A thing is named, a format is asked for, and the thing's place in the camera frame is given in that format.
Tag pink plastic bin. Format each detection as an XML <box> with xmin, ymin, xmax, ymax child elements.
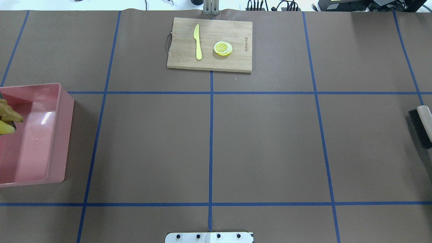
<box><xmin>0</xmin><ymin>83</ymin><xmax>74</xmax><ymax>188</ymax></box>

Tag toy ginger root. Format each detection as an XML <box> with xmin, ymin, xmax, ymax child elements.
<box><xmin>0</xmin><ymin>99</ymin><xmax>24</xmax><ymax>123</ymax></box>

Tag yellow toy corn cob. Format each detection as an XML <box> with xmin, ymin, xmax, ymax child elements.
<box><xmin>0</xmin><ymin>120</ymin><xmax>16</xmax><ymax>135</ymax></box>

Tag yellow toy lemon slices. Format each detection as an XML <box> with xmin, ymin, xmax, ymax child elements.
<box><xmin>213</xmin><ymin>41</ymin><xmax>233</xmax><ymax>56</ymax></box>

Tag beige brush black bristles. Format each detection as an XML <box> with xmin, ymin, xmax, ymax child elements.
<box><xmin>408</xmin><ymin>106</ymin><xmax>432</xmax><ymax>150</ymax></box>

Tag bamboo cutting board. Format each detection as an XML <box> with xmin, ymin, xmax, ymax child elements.
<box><xmin>167</xmin><ymin>17</ymin><xmax>253</xmax><ymax>73</ymax></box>

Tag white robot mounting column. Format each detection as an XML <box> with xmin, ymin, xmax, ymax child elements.
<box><xmin>165</xmin><ymin>232</ymin><xmax>254</xmax><ymax>243</ymax></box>

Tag yellow plastic toy knife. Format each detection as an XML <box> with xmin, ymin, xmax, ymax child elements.
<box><xmin>193</xmin><ymin>24</ymin><xmax>202</xmax><ymax>60</ymax></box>

